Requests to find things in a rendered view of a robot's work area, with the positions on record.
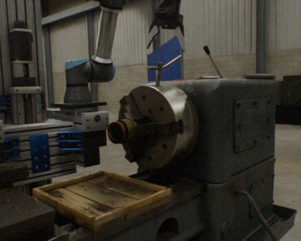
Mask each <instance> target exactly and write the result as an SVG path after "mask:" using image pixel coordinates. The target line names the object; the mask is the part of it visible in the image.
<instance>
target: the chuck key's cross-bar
mask: <svg viewBox="0 0 301 241"><path fill-rule="evenodd" d="M180 58H182V55H179V56H178V57H177V58H176V59H174V60H172V61H171V62H169V63H168V64H166V65H165V66H163V67H162V69H166V68H167V67H169V66H170V65H172V64H173V63H175V62H176V61H178V60H179V59H180ZM147 69H148V70H154V69H160V67H159V66H148V67H147Z"/></svg>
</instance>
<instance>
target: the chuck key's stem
mask: <svg viewBox="0 0 301 241"><path fill-rule="evenodd" d="M156 66H159V67H160V69H156V75H155V79H156V84H155V86H157V87H159V82H160V80H161V76H162V67H163V63H162V62H157V65H156Z"/></svg>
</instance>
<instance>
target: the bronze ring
mask: <svg viewBox="0 0 301 241"><path fill-rule="evenodd" d="M136 125H138V124H137V123H136V122H134V121H133V120H132V119H130V118H128V117H127V118H124V119H122V120H118V121H116V122H112V123H110V124H109V126H108V130H107V133H108V137H109V139H110V141H111V142H112V143H114V144H132V143H134V141H135V140H136V138H138V136H137V135H138V129H137V127H136Z"/></svg>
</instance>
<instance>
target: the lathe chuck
mask: <svg viewBox="0 0 301 241"><path fill-rule="evenodd" d="M131 93H132V96H133V98H134V100H135V102H136V104H137V105H138V107H139V109H140V111H141V113H142V115H143V116H147V117H148V118H147V119H146V120H145V121H144V122H142V123H139V124H145V123H153V122H178V121H179V120H180V121H181V127H182V132H181V134H180V133H171V134H166V135H149V136H150V137H151V138H150V139H149V140H145V142H144V145H143V148H142V151H141V155H140V158H139V162H138V166H139V167H141V168H143V169H147V170H157V169H160V168H164V167H167V166H169V165H171V164H175V163H177V162H179V161H180V160H182V159H183V158H184V157H185V156H186V155H187V153H188V151H189V149H190V147H191V144H192V139H193V133H194V125H193V118H192V114H191V111H190V109H189V106H188V104H187V102H186V101H185V99H184V98H183V97H182V96H181V94H180V93H179V92H178V91H176V90H175V89H173V88H171V87H168V86H164V85H159V87H157V86H155V85H147V86H138V87H135V88H134V89H132V90H131ZM180 154H181V156H180V158H178V159H177V160H175V158H176V157H177V156H178V155H180Z"/></svg>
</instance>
